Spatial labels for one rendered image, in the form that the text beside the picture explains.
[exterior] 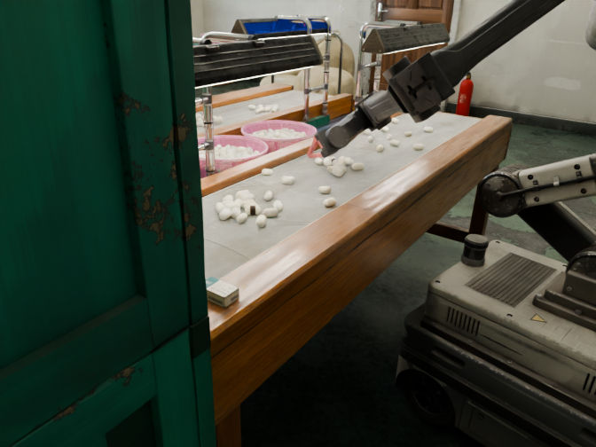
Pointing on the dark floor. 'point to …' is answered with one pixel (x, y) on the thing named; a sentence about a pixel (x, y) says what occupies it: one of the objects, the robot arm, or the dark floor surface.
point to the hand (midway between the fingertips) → (310, 154)
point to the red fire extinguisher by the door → (465, 96)
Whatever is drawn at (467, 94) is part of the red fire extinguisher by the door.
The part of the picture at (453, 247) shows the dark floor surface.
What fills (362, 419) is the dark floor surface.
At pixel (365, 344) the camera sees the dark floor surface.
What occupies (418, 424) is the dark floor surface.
